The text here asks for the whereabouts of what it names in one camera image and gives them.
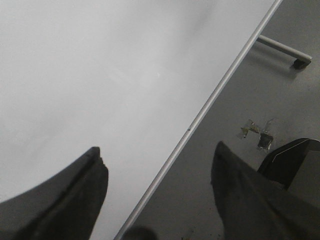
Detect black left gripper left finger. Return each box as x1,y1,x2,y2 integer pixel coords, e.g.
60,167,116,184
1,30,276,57
0,147,109,240

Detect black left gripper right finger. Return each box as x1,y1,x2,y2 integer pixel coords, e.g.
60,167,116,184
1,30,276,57
211,141,320,240

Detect grey whiteboard stand leg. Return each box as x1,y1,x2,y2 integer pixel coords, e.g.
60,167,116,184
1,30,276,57
256,35,312,70

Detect torn tape residue on floor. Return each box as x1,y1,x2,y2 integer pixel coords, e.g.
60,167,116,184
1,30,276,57
236,118,275,152

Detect white whiteboard with aluminium frame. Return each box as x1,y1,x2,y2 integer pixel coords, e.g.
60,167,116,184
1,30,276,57
0,0,281,240

